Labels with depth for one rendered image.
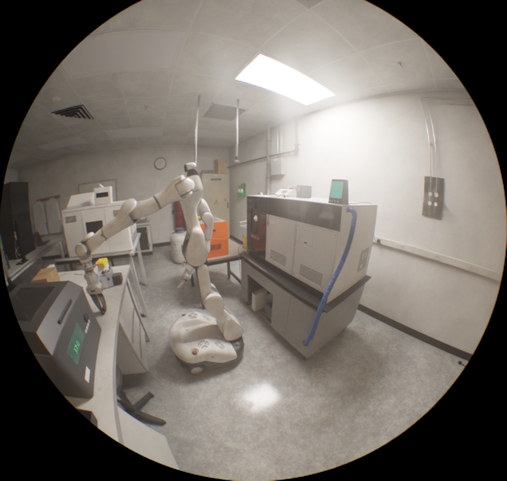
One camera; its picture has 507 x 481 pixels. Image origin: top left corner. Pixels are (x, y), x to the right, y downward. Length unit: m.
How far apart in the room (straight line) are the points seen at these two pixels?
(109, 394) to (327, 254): 1.36
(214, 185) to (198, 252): 3.79
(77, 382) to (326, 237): 1.44
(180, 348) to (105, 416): 0.99
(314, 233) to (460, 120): 2.01
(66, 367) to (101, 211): 1.65
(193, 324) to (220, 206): 3.71
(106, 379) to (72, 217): 1.74
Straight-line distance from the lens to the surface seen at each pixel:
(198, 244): 1.12
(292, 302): 1.50
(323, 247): 1.22
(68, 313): 0.77
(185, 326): 1.76
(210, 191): 4.79
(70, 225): 2.25
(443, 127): 2.26
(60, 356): 0.68
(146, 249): 4.53
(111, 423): 0.74
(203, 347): 1.50
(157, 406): 1.72
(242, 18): 1.55
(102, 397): 0.80
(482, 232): 2.19
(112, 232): 0.91
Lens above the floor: 1.51
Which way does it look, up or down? 13 degrees down
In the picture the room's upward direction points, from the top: 1 degrees clockwise
